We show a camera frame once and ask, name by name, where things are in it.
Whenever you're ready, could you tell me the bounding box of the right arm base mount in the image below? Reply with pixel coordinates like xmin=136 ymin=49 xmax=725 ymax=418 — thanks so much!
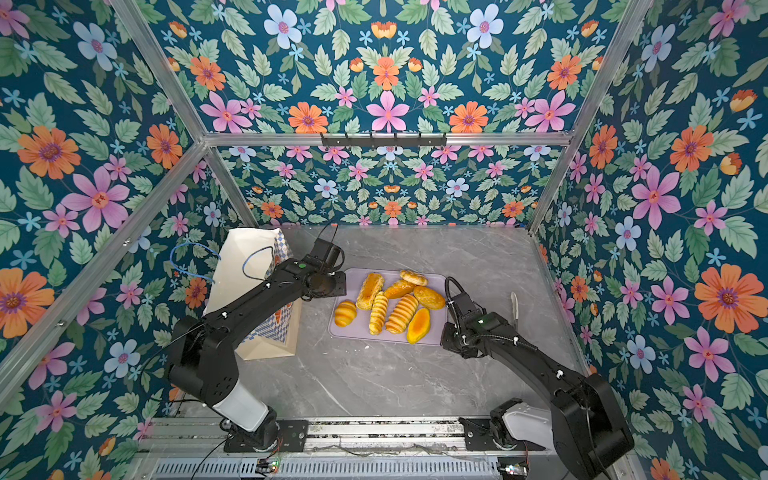
xmin=459 ymin=398 xmax=553 ymax=451

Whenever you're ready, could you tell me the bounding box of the oval golden bread bun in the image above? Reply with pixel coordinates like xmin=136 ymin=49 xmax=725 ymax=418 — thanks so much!
xmin=412 ymin=286 xmax=446 ymax=310

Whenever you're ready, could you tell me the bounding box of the black hook rail bracket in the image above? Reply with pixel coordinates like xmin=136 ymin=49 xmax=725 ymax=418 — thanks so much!
xmin=320 ymin=133 xmax=448 ymax=149

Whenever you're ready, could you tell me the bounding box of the lavender plastic tray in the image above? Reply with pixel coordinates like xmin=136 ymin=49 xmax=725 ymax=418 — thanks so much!
xmin=329 ymin=268 xmax=449 ymax=346

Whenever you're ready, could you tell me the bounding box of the wide striped bread roll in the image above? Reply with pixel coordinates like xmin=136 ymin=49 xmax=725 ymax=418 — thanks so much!
xmin=385 ymin=294 xmax=419 ymax=335

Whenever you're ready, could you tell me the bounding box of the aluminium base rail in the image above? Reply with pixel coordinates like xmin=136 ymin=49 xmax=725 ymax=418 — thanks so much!
xmin=140 ymin=415 xmax=637 ymax=460

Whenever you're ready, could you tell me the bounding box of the small round striped bun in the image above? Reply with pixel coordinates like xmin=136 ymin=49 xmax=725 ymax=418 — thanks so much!
xmin=334 ymin=300 xmax=357 ymax=328

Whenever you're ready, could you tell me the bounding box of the long narrow striped bread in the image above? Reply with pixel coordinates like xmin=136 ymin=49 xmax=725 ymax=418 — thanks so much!
xmin=369 ymin=292 xmax=389 ymax=336

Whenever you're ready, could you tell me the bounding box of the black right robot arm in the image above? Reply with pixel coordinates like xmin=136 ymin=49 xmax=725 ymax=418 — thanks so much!
xmin=440 ymin=276 xmax=635 ymax=479

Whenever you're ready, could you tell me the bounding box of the yellow orange mango bread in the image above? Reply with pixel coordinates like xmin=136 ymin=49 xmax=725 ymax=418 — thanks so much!
xmin=406 ymin=308 xmax=431 ymax=344

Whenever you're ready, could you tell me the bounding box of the checkered paper bread bag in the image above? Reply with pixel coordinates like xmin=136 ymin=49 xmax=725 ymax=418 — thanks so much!
xmin=168 ymin=228 xmax=302 ymax=364

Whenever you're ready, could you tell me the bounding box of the white perforated cable duct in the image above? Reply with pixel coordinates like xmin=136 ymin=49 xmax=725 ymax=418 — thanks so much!
xmin=147 ymin=457 xmax=501 ymax=479

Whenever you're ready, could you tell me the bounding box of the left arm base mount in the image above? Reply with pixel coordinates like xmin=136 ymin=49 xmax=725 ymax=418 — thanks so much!
xmin=219 ymin=407 xmax=309 ymax=453

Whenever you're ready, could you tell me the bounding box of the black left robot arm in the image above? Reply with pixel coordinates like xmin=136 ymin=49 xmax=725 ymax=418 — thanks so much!
xmin=165 ymin=239 xmax=347 ymax=435

